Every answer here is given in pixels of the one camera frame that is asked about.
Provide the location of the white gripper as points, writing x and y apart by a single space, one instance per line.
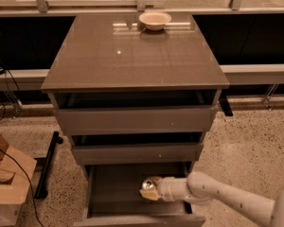
167 188

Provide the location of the green soda can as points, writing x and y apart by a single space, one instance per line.
147 184

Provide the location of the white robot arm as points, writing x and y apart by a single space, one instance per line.
199 188

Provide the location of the bottom grey drawer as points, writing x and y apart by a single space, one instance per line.
113 198

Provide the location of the grey drawer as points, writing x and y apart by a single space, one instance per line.
113 198
124 121
136 154

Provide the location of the middle grey drawer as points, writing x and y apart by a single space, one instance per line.
136 154

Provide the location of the top grey drawer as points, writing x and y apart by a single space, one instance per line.
124 121

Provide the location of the grey drawer cabinet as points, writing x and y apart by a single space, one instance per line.
111 61

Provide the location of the black stand leg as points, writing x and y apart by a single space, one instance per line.
45 164

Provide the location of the cardboard box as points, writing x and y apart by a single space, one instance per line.
16 170

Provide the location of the white bowl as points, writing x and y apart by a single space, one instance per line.
154 21

